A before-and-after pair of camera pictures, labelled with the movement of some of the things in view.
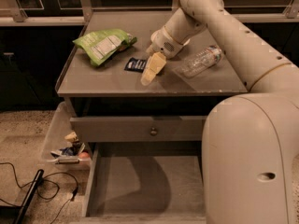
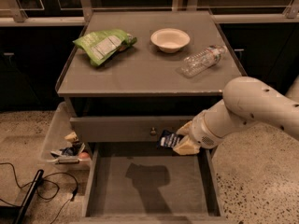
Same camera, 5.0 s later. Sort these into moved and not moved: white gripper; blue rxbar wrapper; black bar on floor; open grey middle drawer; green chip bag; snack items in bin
Moved: blue rxbar wrapper; white gripper
Not moved: green chip bag; open grey middle drawer; snack items in bin; black bar on floor
